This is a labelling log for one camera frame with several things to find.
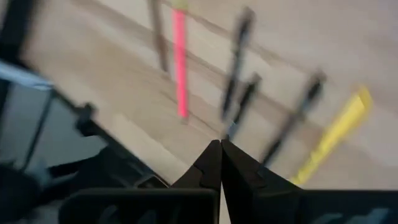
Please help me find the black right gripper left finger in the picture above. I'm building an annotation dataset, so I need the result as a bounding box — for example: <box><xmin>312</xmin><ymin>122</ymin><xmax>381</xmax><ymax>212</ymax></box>
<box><xmin>58</xmin><ymin>139</ymin><xmax>222</xmax><ymax>224</ymax></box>

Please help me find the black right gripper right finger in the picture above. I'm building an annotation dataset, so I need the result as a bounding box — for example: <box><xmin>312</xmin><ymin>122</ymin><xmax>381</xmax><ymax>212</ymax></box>
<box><xmin>222</xmin><ymin>139</ymin><xmax>398</xmax><ymax>224</ymax></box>

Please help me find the black pen with scale print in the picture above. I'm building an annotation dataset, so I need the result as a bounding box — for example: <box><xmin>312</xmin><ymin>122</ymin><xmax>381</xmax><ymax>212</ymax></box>
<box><xmin>222</xmin><ymin>72</ymin><xmax>262</xmax><ymax>141</ymax></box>

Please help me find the black rubber-grip pen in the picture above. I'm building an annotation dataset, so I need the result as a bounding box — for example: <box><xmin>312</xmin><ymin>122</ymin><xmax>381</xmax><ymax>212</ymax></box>
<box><xmin>260</xmin><ymin>70</ymin><xmax>328</xmax><ymax>166</ymax></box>
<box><xmin>220</xmin><ymin>6</ymin><xmax>256</xmax><ymax>121</ymax></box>

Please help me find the yellow highlighter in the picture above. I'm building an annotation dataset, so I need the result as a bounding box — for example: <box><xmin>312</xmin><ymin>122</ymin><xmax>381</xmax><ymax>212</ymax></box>
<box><xmin>289</xmin><ymin>85</ymin><xmax>374</xmax><ymax>187</ymax></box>

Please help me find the pink pencil with yellow end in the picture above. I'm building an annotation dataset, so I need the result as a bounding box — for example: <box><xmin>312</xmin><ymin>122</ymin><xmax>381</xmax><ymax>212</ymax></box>
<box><xmin>170</xmin><ymin>0</ymin><xmax>191</xmax><ymax>123</ymax></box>

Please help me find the brown pencil with blue end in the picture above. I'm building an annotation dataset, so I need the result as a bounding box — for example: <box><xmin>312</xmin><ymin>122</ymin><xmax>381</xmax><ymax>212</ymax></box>
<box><xmin>148</xmin><ymin>0</ymin><xmax>171</xmax><ymax>75</ymax></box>

